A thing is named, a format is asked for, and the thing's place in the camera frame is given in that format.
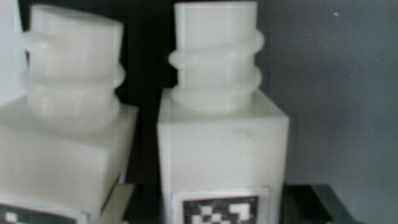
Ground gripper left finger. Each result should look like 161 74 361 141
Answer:
97 184 136 224

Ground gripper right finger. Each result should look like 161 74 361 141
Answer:
283 184 363 224

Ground white table leg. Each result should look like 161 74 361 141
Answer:
0 4 139 224
157 1 290 224

